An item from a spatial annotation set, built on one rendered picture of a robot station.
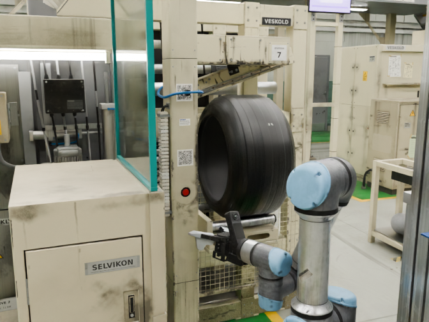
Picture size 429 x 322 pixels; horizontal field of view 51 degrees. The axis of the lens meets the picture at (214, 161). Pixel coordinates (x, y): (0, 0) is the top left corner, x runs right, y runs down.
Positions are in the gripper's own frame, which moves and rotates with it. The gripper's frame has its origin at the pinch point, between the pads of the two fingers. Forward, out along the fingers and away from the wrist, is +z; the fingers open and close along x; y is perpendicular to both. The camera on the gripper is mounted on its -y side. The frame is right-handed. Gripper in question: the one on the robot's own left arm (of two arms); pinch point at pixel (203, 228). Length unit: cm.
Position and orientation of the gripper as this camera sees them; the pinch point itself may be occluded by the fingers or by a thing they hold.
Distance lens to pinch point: 157.7
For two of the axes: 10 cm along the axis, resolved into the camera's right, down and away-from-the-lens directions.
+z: -7.0, -1.3, 7.0
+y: -1.0, 9.9, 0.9
